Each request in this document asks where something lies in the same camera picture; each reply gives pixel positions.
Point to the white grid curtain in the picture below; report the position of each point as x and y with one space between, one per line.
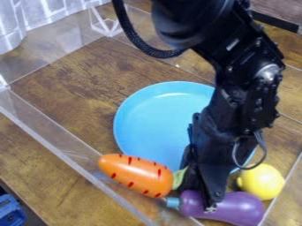
24 15

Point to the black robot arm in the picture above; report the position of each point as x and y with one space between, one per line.
218 29

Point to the blue plastic object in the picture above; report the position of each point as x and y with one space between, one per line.
12 214

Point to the dark baseboard strip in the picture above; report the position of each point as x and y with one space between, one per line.
275 22

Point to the purple toy eggplant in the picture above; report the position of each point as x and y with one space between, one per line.
241 208

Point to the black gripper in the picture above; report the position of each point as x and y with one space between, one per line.
214 154

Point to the orange toy carrot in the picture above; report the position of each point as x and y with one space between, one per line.
147 177

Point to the blue round tray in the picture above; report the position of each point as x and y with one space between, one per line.
153 119

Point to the clear acrylic enclosure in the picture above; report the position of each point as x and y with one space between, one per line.
64 80

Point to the yellow toy lemon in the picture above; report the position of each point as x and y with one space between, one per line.
262 181

